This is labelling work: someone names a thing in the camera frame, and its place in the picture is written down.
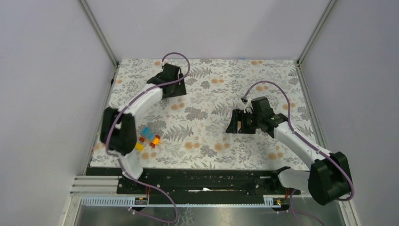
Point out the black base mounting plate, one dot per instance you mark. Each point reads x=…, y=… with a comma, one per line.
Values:
x=198, y=186

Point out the aluminium frame post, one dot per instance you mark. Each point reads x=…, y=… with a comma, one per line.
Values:
x=330, y=6
x=98, y=32

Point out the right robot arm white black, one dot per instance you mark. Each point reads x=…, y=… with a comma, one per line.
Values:
x=328, y=177

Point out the right aluminium frame post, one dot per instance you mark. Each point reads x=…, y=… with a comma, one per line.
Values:
x=330, y=6

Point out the floral patterned tablecloth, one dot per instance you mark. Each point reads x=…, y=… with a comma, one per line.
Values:
x=192, y=127

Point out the left aluminium frame post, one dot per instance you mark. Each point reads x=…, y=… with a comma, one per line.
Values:
x=98, y=32

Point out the yellow toy block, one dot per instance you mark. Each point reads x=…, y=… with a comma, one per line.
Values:
x=139, y=146

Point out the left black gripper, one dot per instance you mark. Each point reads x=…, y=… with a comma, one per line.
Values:
x=180, y=89

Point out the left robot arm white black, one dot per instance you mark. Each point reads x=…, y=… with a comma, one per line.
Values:
x=118, y=129

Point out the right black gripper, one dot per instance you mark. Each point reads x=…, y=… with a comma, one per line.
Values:
x=233, y=126

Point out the colourful toy block car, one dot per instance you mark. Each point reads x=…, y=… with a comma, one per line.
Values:
x=147, y=135

